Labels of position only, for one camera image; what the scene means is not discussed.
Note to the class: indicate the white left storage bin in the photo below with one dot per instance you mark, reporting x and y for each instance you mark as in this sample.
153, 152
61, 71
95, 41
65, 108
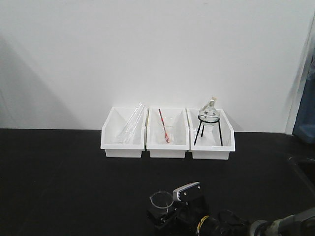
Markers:
114, 124

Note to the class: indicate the round glass flask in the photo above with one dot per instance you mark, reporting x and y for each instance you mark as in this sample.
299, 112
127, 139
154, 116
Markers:
208, 115

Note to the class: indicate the white right storage bin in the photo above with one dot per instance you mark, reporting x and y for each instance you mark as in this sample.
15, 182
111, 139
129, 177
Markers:
208, 146

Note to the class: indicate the clear glass tubes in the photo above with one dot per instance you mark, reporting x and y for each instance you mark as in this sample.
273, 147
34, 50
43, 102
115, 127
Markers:
129, 128

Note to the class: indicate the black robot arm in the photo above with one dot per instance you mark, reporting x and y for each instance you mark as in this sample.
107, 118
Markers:
227, 223

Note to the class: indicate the black tripod flask stand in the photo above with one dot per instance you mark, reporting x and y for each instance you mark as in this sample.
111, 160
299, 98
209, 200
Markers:
208, 130

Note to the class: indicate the red striped thermometer rod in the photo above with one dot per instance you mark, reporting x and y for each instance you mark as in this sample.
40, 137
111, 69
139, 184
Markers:
167, 139

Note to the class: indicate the white storage bin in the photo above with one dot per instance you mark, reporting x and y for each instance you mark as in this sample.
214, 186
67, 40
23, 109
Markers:
114, 124
208, 146
176, 117

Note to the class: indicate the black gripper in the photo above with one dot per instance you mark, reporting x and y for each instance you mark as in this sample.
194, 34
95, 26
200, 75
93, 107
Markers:
183, 220

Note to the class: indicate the clear glass beaker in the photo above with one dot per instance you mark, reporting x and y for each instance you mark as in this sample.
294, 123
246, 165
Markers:
161, 202

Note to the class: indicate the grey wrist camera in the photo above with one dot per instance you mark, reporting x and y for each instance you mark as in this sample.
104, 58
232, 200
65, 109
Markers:
187, 192

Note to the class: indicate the white middle storage bin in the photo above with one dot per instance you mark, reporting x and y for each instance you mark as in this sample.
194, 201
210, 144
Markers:
176, 117

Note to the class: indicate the small beaker in bin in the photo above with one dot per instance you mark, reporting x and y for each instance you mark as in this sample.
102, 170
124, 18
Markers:
160, 133

